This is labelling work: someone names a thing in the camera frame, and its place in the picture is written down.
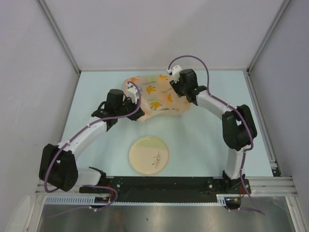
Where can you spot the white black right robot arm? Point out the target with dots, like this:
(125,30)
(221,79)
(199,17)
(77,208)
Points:
(238,125)

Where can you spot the aluminium frame rail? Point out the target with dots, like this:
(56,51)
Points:
(270,186)

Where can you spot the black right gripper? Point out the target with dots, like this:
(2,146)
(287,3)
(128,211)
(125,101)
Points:
(175,86)

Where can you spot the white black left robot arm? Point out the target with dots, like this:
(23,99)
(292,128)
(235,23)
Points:
(58,164)

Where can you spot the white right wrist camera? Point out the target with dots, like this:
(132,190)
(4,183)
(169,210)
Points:
(175,73)

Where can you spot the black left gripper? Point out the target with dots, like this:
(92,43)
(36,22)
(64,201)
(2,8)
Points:
(137,115)

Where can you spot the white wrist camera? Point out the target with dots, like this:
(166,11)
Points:
(175,73)
(133,91)

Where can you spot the round cream green plate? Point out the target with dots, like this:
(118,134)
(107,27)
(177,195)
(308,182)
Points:
(148,155)

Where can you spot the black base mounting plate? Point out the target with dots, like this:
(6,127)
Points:
(160,195)

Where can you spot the white slotted cable duct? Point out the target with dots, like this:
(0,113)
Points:
(97,201)

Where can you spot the translucent peach plastic bag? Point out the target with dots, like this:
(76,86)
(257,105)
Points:
(158,97)

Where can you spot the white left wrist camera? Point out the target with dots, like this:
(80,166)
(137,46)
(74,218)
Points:
(133,91)

